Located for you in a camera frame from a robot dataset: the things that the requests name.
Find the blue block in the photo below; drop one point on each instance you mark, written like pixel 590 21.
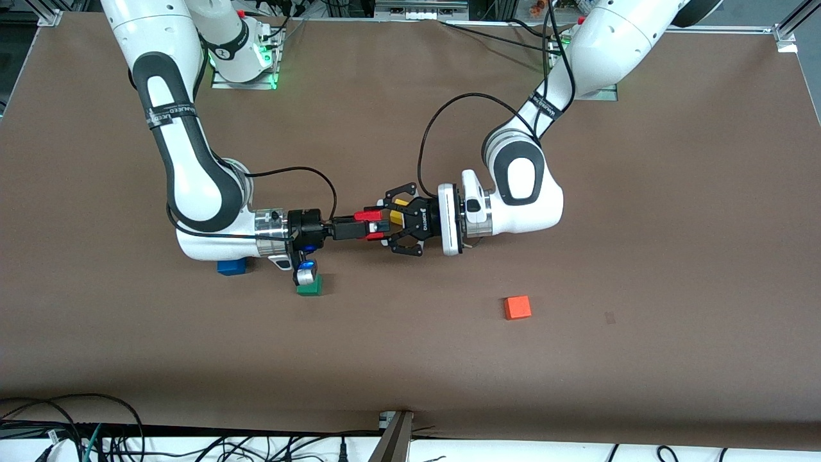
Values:
pixel 231 268

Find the orange block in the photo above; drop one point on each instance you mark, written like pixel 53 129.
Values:
pixel 517 307

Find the aluminium corner bracket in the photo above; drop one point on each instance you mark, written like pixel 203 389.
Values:
pixel 785 37
pixel 50 17

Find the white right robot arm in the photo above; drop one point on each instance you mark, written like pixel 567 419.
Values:
pixel 192 186

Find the yellow block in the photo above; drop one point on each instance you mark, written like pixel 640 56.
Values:
pixel 399 215

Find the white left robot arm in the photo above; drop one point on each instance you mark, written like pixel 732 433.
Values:
pixel 532 199

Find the green block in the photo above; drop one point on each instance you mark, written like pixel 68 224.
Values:
pixel 311 290

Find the grey metal rail box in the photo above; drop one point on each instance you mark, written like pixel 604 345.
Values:
pixel 420 8

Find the red block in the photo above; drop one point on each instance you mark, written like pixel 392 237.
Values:
pixel 372 213

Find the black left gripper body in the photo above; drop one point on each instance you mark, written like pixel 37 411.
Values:
pixel 424 222

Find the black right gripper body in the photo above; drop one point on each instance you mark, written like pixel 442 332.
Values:
pixel 308 226

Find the aluminium frame rail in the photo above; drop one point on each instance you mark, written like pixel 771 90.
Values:
pixel 725 28

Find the brown table cover sheet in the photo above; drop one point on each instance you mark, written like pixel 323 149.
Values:
pixel 410 359

